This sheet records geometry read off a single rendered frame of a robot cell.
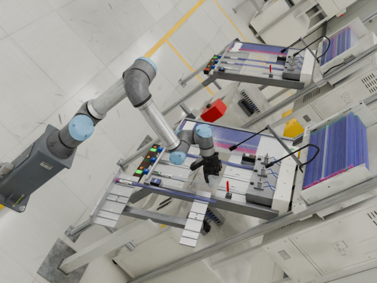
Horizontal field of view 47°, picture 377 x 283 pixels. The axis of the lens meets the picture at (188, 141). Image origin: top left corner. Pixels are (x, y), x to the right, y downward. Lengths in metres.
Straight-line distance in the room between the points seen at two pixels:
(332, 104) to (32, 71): 2.22
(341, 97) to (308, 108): 0.26
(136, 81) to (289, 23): 4.94
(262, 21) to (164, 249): 4.70
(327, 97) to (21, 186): 2.23
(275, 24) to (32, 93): 4.35
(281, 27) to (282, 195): 4.72
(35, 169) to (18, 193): 0.28
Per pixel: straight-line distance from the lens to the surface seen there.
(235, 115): 3.61
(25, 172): 2.42
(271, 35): 6.75
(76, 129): 2.11
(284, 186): 2.24
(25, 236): 2.67
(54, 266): 2.69
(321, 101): 3.45
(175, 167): 2.41
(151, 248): 2.64
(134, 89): 1.88
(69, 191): 2.92
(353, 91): 3.41
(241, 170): 2.42
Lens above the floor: 2.26
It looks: 34 degrees down
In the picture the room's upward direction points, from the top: 57 degrees clockwise
